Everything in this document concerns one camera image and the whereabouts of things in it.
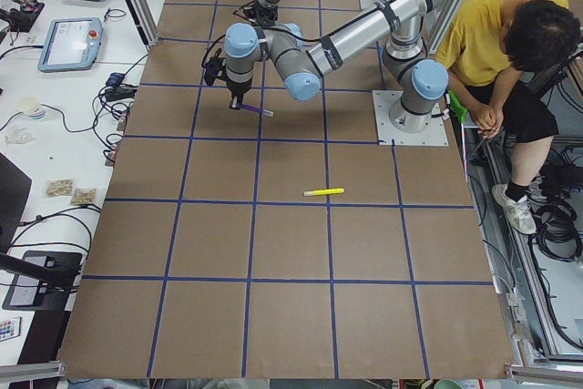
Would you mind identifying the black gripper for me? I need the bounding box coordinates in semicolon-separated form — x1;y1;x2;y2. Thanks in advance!
242;1;278;28
202;49;253;110

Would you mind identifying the purple pen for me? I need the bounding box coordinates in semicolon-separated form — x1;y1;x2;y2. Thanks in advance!
240;104;274;118

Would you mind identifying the yellow pen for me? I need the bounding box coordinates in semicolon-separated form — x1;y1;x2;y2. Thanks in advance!
303;188;344;197

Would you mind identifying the near teach pendant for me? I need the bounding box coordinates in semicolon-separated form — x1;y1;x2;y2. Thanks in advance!
37;17;103;73

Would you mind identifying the person in yellow shirt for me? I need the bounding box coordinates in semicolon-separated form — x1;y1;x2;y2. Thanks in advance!
435;0;580;235

